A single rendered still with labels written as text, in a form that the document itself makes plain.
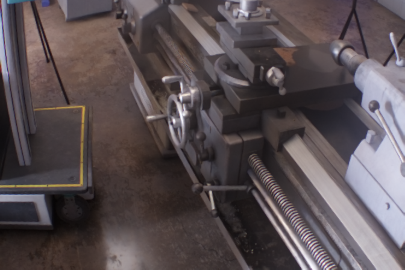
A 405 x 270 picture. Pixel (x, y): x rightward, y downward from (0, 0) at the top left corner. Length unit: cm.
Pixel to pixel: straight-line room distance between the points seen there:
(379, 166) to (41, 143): 168
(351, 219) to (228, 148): 52
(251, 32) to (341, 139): 53
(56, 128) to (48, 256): 69
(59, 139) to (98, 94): 100
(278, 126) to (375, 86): 38
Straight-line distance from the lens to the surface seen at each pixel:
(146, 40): 267
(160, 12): 262
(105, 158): 285
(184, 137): 184
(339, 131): 192
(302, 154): 157
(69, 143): 245
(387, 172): 136
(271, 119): 164
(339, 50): 163
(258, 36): 173
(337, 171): 155
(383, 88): 140
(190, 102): 172
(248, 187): 176
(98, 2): 459
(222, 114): 164
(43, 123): 263
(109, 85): 351
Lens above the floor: 178
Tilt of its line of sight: 34 degrees down
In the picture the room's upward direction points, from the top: 4 degrees clockwise
